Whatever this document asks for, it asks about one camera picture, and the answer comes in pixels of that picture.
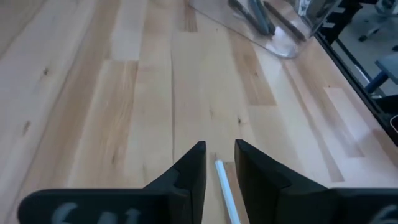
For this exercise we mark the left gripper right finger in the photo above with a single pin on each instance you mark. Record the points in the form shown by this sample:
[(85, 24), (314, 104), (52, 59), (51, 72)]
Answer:
[(264, 193)]

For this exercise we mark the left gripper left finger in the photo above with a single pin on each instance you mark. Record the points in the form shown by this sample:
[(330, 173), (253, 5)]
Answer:
[(183, 193)]

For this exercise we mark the white pencil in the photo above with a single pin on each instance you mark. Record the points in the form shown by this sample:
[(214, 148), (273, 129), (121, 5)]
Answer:
[(227, 193)]

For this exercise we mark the blue pen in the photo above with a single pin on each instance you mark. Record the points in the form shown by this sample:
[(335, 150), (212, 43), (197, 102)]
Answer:
[(258, 15)]

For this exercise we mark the clear plastic bin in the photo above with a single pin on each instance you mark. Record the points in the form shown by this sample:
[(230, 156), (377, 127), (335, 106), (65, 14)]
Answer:
[(280, 46)]

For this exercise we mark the grey blue stool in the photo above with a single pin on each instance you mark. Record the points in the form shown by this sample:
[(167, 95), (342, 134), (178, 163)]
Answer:
[(388, 67)]

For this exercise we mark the office chair base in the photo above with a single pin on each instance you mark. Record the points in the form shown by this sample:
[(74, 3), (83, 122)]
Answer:
[(384, 26)]

